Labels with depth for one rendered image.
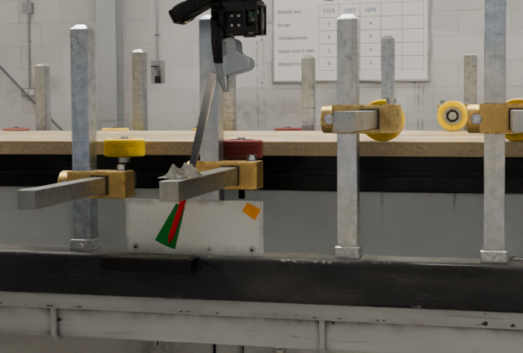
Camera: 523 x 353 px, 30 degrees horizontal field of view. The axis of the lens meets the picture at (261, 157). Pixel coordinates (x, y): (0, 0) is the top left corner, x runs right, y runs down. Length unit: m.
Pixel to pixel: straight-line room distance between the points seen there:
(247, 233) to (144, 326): 0.28
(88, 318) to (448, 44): 7.19
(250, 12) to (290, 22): 7.40
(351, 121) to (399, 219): 0.55
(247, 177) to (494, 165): 0.43
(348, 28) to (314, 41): 7.29
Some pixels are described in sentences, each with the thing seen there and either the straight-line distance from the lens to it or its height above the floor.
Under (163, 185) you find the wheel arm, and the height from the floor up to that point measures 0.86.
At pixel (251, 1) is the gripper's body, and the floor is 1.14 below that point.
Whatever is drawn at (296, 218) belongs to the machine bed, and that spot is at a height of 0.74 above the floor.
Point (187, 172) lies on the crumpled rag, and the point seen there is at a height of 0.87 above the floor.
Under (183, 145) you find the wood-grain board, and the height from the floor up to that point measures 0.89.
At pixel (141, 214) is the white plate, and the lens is 1.81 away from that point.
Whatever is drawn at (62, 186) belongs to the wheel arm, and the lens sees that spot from 1.65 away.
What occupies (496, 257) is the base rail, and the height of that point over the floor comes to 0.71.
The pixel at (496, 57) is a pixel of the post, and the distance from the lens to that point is 1.69.
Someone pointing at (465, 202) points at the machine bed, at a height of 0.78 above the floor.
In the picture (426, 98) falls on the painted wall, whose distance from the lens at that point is 8.86.
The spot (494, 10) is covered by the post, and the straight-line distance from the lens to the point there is 1.69.
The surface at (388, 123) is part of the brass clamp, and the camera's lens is 1.69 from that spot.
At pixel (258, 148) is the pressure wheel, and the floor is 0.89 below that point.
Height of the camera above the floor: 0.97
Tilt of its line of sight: 3 degrees down
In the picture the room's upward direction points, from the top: straight up
